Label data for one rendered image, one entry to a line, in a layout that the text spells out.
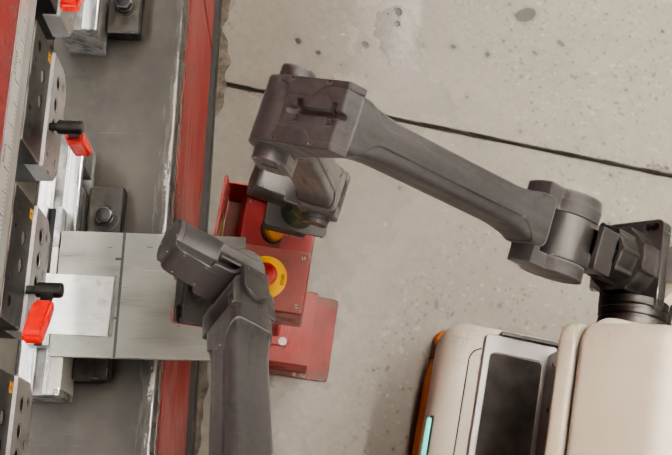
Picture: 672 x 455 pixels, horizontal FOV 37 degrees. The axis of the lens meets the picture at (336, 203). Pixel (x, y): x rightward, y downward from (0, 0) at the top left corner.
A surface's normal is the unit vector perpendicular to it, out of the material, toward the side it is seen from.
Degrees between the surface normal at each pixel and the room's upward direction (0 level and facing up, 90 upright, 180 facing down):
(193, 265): 46
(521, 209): 36
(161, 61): 0
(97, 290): 0
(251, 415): 53
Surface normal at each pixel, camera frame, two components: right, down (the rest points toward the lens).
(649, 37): 0.05, -0.30
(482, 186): 0.56, 0.04
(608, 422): -0.62, -0.36
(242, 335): 0.56, -0.67
